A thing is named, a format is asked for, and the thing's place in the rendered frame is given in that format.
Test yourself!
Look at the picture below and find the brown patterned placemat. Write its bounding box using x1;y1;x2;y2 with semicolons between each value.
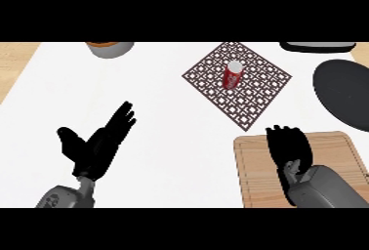
180;41;294;133

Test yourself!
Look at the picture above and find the wooden cutting board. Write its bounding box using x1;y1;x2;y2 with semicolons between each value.
232;130;369;209

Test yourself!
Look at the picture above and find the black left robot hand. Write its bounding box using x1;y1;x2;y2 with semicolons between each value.
57;101;139;182

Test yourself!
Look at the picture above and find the red can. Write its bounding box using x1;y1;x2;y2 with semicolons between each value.
220;60;245;90

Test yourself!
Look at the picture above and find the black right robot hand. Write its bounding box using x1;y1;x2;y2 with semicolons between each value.
265;124;315;207

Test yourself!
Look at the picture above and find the dark grey pan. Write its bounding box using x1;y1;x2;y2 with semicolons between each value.
312;59;369;133

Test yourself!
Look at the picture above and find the grey pot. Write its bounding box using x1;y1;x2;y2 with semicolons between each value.
86;41;136;60

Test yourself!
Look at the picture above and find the black and grey appliance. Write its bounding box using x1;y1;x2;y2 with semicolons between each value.
278;41;358;55

